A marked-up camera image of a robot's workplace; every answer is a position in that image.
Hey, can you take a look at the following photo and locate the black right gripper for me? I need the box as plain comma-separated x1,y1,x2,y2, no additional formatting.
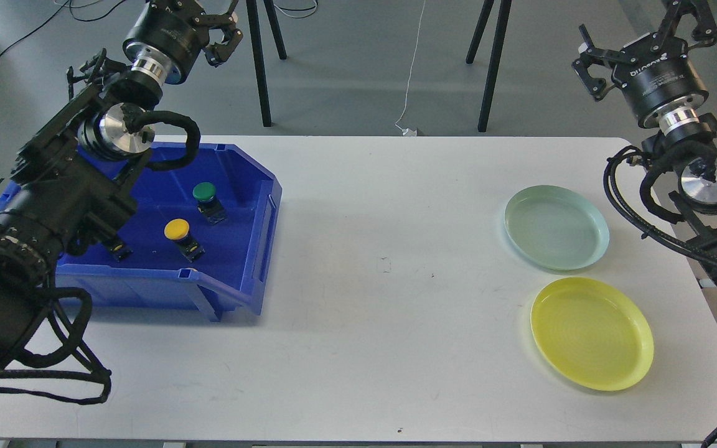
572,0,717,129

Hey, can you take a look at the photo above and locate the blue plastic bin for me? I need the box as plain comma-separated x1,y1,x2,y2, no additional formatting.
0,142,283,322

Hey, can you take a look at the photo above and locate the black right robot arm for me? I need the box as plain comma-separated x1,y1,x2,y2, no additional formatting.
572,1,717,289

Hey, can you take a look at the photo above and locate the black tripod leg right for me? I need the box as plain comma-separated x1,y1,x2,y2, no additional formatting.
466,1,513,133

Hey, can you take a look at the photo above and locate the black cable on floor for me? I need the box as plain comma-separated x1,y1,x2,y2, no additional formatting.
0,0,130,102

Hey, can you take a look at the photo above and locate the light green plate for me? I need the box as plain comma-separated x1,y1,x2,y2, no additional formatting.
503,185,610,271

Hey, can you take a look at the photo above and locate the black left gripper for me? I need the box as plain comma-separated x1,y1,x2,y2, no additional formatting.
123,0,243,85

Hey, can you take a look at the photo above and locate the white cable on floor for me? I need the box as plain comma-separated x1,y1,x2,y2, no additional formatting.
394,0,427,137

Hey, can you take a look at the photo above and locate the yellow plate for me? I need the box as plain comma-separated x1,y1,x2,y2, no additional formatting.
529,277,655,392

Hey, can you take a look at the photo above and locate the green push button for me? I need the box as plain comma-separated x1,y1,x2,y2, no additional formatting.
192,182,227,225
103,238,133,262

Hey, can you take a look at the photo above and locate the green push button in bin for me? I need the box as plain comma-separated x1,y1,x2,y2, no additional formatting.
192,182,227,225

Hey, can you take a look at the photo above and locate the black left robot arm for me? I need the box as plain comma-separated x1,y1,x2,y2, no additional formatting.
0,1,242,405

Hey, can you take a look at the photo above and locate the yellow push button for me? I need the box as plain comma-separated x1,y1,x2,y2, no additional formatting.
163,218,205,262

